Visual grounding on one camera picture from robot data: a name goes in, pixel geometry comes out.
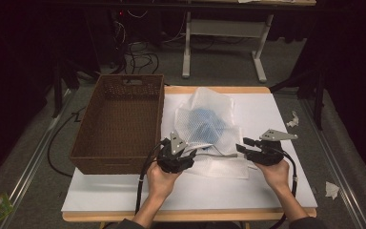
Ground brown wicker basket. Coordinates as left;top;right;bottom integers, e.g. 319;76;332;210
69;73;166;176

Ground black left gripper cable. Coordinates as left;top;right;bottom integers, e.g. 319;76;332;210
134;140;170;216

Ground person's right hand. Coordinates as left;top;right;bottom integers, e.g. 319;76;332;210
254;157;291;193

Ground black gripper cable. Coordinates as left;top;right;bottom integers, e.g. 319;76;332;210
134;140;170;216
268;148;299;229

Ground dark metal stand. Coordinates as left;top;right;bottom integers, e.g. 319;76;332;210
51;55;81;119
268;69;329;132

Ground person's left hand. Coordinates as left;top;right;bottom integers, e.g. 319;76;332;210
146;160;183;200

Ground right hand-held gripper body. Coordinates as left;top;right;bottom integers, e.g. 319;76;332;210
246;128;299;167

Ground blue garment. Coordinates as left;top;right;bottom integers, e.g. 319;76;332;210
190;107;229;151

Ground tangle of black cables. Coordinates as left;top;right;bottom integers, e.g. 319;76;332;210
109;9;160;76

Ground black floor cable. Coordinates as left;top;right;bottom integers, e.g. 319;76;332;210
46;106;87;178

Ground white board sheet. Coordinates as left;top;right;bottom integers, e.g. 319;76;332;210
61;93;318;213

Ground metal floor rail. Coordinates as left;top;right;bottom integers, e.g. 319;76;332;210
0;88;77;229
300;97;366;229

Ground small crumpled white paper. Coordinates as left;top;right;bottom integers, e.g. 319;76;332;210
286;110;300;129

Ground flat crumpled white paper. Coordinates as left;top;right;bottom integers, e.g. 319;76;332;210
324;180;341;201

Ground white desk frame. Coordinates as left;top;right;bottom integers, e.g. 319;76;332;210
181;10;275;84

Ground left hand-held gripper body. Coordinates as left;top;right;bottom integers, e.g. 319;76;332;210
156;130;191;175

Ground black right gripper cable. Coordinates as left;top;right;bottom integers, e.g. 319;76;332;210
268;148;299;229

